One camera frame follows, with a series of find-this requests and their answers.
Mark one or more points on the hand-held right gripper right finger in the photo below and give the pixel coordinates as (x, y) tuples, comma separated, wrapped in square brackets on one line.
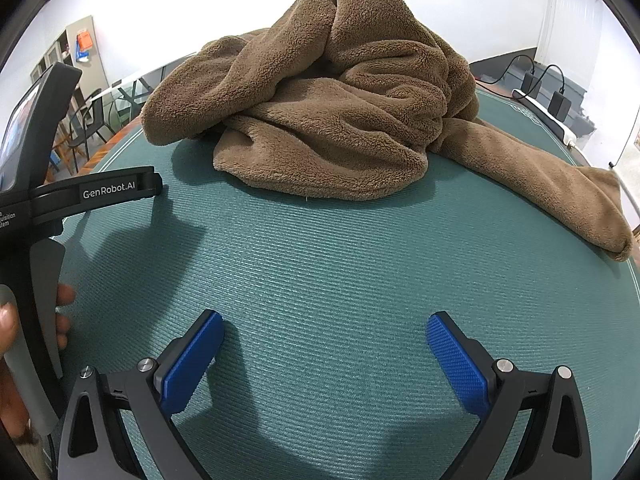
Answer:
[(455, 360)]

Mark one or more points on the white door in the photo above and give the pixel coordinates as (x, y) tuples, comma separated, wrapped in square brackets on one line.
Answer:
[(570, 25)]

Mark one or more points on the brown fluffy towel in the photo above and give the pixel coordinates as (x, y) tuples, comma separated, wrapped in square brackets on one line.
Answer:
[(325, 110)]

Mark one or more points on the person's left hand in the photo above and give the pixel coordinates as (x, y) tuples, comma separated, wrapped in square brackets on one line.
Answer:
[(7, 330)]

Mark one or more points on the white folding table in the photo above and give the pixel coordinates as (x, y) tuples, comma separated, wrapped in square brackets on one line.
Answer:
[(125, 81)]

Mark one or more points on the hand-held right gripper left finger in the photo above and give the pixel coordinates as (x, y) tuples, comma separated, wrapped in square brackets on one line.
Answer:
[(192, 360)]

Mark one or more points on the wooden chair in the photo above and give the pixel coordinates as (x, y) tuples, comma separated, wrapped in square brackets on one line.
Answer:
[(62, 135)]

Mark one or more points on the beige glass-door cabinet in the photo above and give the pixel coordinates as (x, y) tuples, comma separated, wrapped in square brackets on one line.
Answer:
[(95, 60)]

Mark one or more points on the black power adapter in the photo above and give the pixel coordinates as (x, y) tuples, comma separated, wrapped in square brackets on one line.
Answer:
[(558, 105), (528, 82)]

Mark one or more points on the green woven mat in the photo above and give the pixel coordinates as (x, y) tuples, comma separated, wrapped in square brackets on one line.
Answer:
[(310, 285)]

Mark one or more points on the black metal chair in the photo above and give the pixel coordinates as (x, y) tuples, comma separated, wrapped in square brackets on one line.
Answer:
[(82, 140)]

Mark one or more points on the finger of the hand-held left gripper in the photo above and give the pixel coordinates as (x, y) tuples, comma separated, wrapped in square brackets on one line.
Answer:
[(145, 185)]

